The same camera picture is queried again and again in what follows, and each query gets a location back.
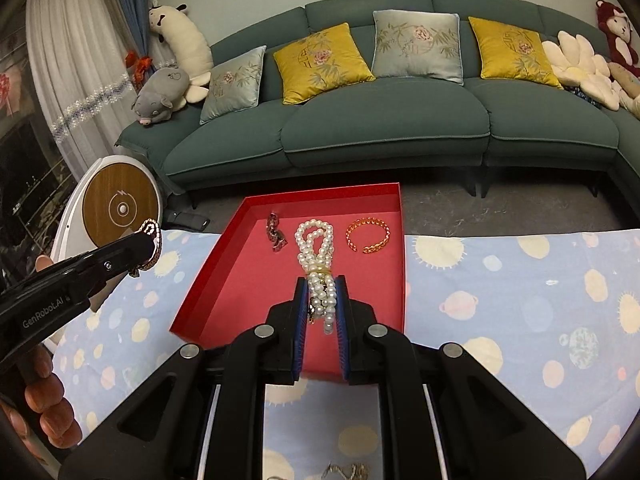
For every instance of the small light blue embroidered pillow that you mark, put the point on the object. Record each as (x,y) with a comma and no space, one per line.
(232,85)

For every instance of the grey pig plush toy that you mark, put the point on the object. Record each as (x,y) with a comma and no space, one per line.
(160,92)

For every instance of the person's left hand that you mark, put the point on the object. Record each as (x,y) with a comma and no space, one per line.
(47,410)

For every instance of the white machine with wooden disc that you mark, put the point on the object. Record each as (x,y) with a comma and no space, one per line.
(120,205)

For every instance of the blue planet printed blanket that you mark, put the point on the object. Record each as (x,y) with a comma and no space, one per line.
(500,310)

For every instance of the tan plush toy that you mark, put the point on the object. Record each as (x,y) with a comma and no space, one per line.
(625,77)

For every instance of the red curtain tie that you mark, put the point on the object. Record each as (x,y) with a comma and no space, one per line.
(139,66)

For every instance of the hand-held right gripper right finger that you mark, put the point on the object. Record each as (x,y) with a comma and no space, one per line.
(342,332)

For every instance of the large light blue embroidered pillow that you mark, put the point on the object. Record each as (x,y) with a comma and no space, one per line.
(415,45)

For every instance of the white flower shaped cushion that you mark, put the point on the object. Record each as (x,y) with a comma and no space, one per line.
(580,65)

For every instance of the cream satin cushion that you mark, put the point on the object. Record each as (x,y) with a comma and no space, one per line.
(631,105)

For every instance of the white sheer curtain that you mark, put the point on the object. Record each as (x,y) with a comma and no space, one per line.
(75,60)

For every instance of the red shallow box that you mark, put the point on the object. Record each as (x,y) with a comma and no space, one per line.
(240,270)

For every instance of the green sofa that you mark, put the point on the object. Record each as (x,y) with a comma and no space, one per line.
(380,125)

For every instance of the red monkey plush toy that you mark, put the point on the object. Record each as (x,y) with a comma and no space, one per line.
(617,25)

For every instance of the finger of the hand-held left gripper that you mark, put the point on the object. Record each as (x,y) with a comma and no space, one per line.
(122,255)

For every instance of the blue patterned cloth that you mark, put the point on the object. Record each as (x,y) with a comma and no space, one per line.
(582,96)

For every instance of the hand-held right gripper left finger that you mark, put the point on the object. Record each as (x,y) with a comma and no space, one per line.
(299,332)

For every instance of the white cow plush toy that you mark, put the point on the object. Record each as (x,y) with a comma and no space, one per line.
(185,42)

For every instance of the yellow embroidered pillow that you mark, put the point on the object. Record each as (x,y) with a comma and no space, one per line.
(510,50)
(320,62)

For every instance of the gold wrist watch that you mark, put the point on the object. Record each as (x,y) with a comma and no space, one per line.
(152,232)

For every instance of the blue curtain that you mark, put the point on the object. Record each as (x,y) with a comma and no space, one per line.
(135,5)

